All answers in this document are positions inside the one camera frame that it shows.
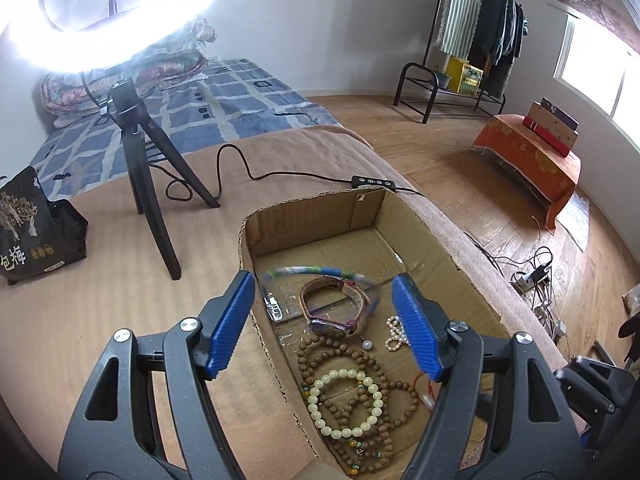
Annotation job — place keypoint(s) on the dark hanging clothes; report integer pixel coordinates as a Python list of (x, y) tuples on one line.
[(495, 30)]

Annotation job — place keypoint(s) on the brown blanket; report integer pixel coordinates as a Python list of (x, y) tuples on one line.
[(100, 300)]

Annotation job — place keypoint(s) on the red flat box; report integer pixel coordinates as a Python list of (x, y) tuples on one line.
[(545, 135)]

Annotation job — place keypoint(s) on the cardboard box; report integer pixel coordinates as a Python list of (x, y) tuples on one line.
[(310, 220)]

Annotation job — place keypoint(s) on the green striped hanging cloth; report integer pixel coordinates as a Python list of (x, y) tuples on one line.
[(462, 10)]

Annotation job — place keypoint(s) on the black tripod stand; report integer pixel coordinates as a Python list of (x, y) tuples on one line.
[(145, 185)]

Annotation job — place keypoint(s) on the clear plastic sheet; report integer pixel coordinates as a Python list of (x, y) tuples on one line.
[(575, 220)]

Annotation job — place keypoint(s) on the beige flat box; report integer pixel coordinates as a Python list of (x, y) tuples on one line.
[(552, 122)]

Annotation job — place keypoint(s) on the yellow box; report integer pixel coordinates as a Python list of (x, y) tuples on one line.
[(465, 77)]

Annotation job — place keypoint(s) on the black metal clothes rack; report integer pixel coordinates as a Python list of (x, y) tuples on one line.
[(415, 85)]

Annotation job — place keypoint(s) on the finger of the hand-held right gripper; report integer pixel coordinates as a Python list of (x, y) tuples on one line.
[(590, 382)]

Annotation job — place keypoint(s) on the black printed snack bag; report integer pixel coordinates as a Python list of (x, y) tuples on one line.
[(30, 230)]

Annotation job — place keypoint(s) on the window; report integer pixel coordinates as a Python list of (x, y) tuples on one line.
[(595, 65)]

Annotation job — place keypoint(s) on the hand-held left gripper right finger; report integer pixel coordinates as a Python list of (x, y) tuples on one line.
[(415, 330)]

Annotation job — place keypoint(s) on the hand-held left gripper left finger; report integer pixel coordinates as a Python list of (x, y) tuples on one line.
[(230, 325)]

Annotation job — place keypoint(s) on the blue checked bedsheet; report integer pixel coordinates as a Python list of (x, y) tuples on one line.
[(240, 105)]

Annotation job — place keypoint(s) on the folded floral quilt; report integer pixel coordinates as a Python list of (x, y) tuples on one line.
[(165, 57)]

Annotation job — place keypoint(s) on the floral window valance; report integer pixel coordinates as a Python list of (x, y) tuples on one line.
[(595, 5)]

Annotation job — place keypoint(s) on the orange cloth covered table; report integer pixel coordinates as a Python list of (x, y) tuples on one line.
[(525, 160)]

